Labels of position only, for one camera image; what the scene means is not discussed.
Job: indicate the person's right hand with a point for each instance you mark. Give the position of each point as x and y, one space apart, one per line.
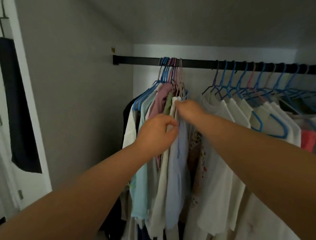
190 111

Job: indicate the person's left hand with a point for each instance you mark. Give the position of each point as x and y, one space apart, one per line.
153 138

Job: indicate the purple plastic hanger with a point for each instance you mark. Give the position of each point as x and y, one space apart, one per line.
215 79

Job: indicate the clothes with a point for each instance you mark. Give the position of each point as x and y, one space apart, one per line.
139 185

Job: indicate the pink plastic hanger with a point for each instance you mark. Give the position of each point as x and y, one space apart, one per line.
251 78

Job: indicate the beige plastic hanger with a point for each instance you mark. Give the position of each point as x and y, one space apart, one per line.
270 76

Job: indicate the person's left forearm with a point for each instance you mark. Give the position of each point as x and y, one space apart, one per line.
74 197

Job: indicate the person's right forearm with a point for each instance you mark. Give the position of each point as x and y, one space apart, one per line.
259 160

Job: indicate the metal door hinge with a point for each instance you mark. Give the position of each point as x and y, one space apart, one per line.
21 194

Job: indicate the black clothes rail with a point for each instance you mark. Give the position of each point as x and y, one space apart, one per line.
138 60

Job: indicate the tall wall mirror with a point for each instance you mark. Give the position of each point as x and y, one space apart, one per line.
19 111

